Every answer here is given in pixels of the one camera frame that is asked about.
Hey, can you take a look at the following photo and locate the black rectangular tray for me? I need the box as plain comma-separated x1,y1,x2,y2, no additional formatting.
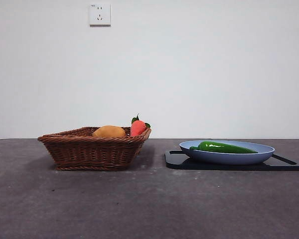
164,149,299,172

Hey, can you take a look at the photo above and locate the white wall socket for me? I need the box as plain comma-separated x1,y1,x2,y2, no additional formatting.
89,2,112,27

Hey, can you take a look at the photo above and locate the brown wicker basket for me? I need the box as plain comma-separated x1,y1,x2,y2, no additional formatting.
37,126,152,171

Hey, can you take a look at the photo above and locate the green pepper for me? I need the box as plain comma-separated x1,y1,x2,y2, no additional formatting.
189,141,259,154

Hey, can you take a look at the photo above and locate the orange carrot with green leaves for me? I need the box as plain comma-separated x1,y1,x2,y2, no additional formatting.
130,113,151,137

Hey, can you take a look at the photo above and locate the blue round plate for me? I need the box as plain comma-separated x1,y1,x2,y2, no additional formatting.
178,140,276,165

